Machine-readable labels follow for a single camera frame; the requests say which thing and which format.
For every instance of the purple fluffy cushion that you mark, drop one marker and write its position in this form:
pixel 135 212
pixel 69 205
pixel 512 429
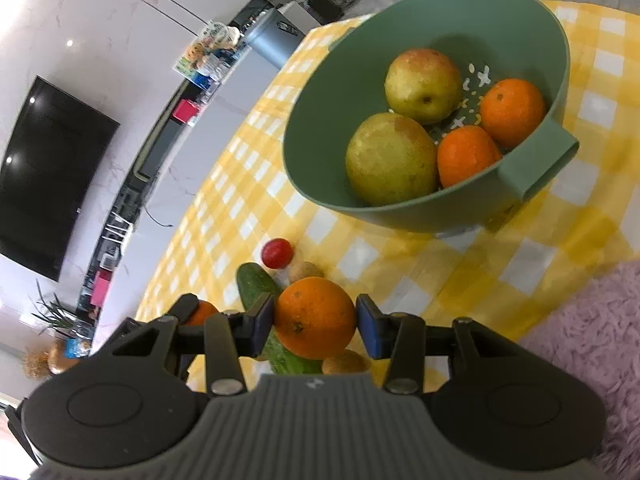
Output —
pixel 590 360

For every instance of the black wall television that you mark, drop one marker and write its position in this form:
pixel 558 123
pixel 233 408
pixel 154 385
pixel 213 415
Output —
pixel 50 175

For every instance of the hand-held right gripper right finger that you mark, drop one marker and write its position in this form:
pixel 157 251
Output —
pixel 365 327

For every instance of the red box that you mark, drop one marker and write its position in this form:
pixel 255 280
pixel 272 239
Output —
pixel 186 111

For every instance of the green cucumber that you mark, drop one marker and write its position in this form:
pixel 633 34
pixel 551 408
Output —
pixel 257 282

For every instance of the red cherry tomato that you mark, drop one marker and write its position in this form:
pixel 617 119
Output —
pixel 277 253

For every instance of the green colander bowl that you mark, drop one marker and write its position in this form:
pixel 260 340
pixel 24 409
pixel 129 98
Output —
pixel 330 110

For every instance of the grey round trash can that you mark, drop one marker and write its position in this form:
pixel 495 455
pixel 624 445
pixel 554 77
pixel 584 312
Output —
pixel 272 37

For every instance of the orange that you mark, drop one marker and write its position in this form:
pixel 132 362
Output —
pixel 315 317
pixel 202 312
pixel 512 110
pixel 467 157

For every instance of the brown kiwi front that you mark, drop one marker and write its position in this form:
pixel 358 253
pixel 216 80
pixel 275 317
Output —
pixel 345 362

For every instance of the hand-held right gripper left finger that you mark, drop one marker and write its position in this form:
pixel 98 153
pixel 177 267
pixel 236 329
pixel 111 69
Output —
pixel 264 322

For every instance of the yellow checked tablecloth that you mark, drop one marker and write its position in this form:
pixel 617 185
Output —
pixel 450 270

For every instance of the pink flat box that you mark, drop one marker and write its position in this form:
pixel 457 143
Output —
pixel 101 287

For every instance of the red-yellow apple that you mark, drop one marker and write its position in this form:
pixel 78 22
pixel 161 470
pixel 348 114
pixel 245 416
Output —
pixel 422 85

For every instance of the colourful picture board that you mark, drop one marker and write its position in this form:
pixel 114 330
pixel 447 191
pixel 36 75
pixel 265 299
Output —
pixel 210 47

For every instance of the white marble television console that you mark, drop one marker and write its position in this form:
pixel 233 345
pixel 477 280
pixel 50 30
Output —
pixel 200 135

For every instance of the thin-leaf plant in vase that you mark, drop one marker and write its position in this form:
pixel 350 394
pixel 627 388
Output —
pixel 62 317

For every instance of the large yellow-green pear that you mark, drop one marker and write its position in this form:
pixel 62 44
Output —
pixel 390 160

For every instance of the brown kiwi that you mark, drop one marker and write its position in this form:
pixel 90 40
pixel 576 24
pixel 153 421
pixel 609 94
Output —
pixel 305 271
pixel 345 362

